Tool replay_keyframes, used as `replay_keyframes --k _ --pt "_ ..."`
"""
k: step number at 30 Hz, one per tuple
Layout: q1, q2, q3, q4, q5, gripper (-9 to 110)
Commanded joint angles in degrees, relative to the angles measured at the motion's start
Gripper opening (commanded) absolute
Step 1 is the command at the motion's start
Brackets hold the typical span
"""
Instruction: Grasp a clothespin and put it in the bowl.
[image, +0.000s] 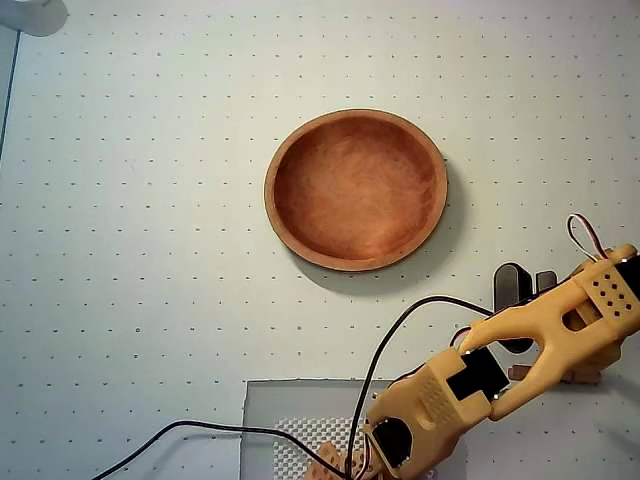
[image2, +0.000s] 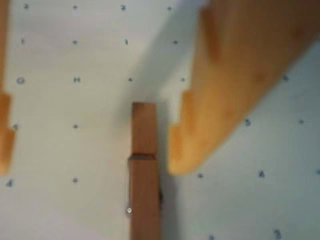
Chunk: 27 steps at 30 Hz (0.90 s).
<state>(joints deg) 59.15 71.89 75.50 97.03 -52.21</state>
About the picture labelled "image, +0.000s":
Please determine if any white red servo wire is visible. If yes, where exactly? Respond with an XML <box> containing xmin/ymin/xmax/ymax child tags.
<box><xmin>567</xmin><ymin>213</ymin><xmax>616</xmax><ymax>262</ymax></box>

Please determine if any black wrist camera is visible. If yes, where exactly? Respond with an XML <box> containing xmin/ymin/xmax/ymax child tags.
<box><xmin>493</xmin><ymin>262</ymin><xmax>557</xmax><ymax>354</ymax></box>

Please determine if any white plastic object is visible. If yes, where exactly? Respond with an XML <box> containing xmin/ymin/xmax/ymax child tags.
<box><xmin>0</xmin><ymin>0</ymin><xmax>70</xmax><ymax>39</ymax></box>

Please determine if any white mesh mat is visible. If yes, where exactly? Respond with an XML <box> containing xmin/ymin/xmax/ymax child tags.
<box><xmin>272</xmin><ymin>415</ymin><xmax>371</xmax><ymax>480</ymax></box>

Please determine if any black camera cable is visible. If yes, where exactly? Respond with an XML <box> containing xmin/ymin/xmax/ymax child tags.
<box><xmin>89</xmin><ymin>295</ymin><xmax>496</xmax><ymax>480</ymax></box>

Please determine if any grey base plate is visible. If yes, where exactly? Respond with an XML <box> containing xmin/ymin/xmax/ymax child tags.
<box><xmin>241</xmin><ymin>378</ymin><xmax>396</xmax><ymax>480</ymax></box>

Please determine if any wooden clothespin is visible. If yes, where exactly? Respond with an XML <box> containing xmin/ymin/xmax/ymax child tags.
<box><xmin>508</xmin><ymin>366</ymin><xmax>604</xmax><ymax>387</ymax></box>

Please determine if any brown wooden bowl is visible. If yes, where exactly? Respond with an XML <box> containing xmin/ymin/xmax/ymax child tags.
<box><xmin>263</xmin><ymin>107</ymin><xmax>450</xmax><ymax>272</ymax></box>

